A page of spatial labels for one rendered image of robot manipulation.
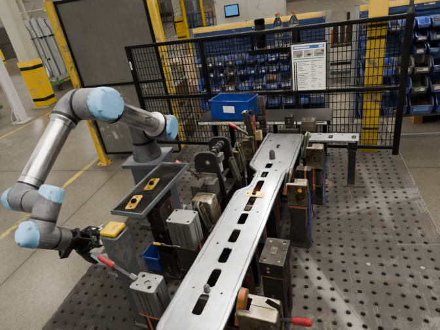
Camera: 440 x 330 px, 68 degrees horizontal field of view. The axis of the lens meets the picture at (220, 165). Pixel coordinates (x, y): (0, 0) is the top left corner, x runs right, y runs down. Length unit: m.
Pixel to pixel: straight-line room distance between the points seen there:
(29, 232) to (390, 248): 1.40
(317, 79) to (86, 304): 1.78
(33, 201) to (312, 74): 1.72
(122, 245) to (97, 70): 3.21
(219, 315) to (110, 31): 3.37
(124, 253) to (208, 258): 0.28
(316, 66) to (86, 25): 2.69
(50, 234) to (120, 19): 3.00
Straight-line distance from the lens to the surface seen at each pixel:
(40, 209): 1.13
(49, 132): 1.29
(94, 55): 4.13
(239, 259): 1.13
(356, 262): 1.56
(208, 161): 1.44
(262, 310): 0.92
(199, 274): 1.11
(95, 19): 4.02
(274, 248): 1.11
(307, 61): 2.20
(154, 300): 1.05
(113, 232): 1.13
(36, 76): 8.96
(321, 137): 1.91
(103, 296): 1.62
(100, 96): 1.21
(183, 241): 1.21
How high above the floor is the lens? 1.78
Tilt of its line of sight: 27 degrees down
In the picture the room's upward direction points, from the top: 10 degrees counter-clockwise
